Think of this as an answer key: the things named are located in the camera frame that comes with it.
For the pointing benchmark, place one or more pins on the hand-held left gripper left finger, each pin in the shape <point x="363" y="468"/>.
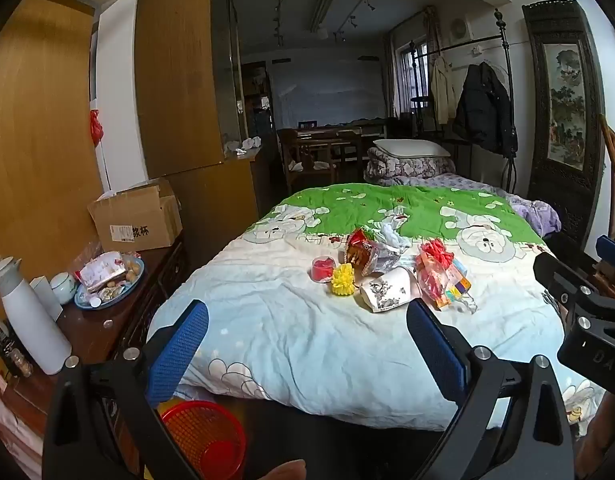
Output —
<point x="180" y="345"/>

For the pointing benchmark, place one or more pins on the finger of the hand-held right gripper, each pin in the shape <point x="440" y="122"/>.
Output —
<point x="562" y="280"/>
<point x="612" y="249"/>

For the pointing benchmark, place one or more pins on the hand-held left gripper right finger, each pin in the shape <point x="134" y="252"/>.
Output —
<point x="437" y="350"/>

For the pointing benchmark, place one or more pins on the small colourful box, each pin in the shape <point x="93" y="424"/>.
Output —
<point x="460" y="289"/>

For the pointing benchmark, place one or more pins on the printed paper cup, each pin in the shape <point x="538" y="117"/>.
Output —
<point x="387" y="292"/>

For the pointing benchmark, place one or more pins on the clear candy bag red bow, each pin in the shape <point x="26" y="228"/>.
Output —
<point x="435" y="260"/>

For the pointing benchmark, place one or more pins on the red plastic mesh basket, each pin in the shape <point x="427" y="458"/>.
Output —
<point x="207" y="435"/>

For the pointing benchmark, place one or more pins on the yellow ribbon flower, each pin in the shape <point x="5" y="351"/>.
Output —
<point x="343" y="280"/>

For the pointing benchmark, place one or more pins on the white tissue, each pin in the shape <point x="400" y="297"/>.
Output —
<point x="393" y="235"/>

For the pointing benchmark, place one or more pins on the red snack packet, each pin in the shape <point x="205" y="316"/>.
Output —
<point x="360" y="252"/>

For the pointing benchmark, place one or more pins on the small red plastic container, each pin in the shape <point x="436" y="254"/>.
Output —
<point x="323" y="269"/>

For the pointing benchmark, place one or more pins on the person's right forearm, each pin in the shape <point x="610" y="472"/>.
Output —
<point x="605" y="440"/>

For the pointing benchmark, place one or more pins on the person's left hand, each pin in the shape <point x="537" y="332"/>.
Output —
<point x="287" y="471"/>

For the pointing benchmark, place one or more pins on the purple bed sheet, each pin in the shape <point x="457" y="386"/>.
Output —
<point x="532" y="210"/>

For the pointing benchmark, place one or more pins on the blue oval plate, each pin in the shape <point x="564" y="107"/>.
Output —
<point x="119" y="294"/>

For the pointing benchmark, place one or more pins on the dark wooden sideboard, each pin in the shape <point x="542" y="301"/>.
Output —
<point x="102" y="330"/>

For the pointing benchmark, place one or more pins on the pile of walnuts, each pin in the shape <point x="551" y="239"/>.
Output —
<point x="132" y="269"/>

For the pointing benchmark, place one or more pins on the pink snack bag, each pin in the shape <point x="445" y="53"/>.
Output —
<point x="102" y="270"/>

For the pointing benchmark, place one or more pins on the cartoon print blanket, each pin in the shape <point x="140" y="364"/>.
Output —
<point x="287" y="320"/>

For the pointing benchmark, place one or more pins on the small red packet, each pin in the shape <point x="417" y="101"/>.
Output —
<point x="80" y="276"/>

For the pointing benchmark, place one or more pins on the cardboard box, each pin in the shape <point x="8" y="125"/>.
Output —
<point x="147" y="220"/>

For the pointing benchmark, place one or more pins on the white lidded ceramic bowl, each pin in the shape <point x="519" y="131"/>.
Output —
<point x="63" y="287"/>

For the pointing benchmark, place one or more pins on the carved dark painting panel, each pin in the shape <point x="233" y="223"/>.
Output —
<point x="565" y="110"/>

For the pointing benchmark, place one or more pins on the white thermos jug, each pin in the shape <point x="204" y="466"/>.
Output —
<point x="32" y="320"/>

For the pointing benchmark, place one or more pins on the small glass jar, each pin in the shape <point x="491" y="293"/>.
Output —
<point x="21" y="362"/>

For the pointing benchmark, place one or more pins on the folded floral quilt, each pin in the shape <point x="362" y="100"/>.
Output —
<point x="407" y="170"/>

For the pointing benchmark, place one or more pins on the black jacket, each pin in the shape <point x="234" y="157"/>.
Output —
<point x="482" y="110"/>

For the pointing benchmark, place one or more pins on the pink embroidered curtain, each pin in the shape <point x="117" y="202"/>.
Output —
<point x="7" y="425"/>

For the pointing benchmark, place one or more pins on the white pillow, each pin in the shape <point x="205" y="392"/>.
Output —
<point x="412" y="147"/>

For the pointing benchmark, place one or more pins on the white cloth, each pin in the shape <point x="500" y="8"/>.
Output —
<point x="247" y="145"/>

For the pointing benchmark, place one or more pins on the black metal coat rack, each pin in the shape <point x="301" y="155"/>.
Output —
<point x="507" y="50"/>

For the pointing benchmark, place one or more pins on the carved wooden table set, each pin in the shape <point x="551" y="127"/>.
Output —
<point x="327" y="145"/>

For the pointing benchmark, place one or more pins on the red hanging ornament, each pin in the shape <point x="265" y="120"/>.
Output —
<point x="96" y="125"/>

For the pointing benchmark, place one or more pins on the wooden door panel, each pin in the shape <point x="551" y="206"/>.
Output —
<point x="37" y="135"/>

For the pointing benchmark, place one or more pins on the window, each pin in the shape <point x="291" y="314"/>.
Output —
<point x="412" y="75"/>

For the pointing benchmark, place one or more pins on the wooden wardrobe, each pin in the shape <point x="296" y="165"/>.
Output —
<point x="187" y="85"/>

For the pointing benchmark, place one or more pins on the fluorescent tube lamp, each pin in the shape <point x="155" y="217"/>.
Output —
<point x="321" y="12"/>

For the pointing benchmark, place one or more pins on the dark bed frame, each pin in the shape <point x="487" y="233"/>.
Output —
<point x="337" y="440"/>

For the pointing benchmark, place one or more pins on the round wall vent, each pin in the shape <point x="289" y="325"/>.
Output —
<point x="460" y="29"/>

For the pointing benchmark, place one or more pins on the large grey wall painting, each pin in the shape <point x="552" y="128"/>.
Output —
<point x="327" y="92"/>

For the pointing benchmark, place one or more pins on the track light rail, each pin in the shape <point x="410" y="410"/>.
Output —
<point x="367" y="2"/>
<point x="277" y="5"/>

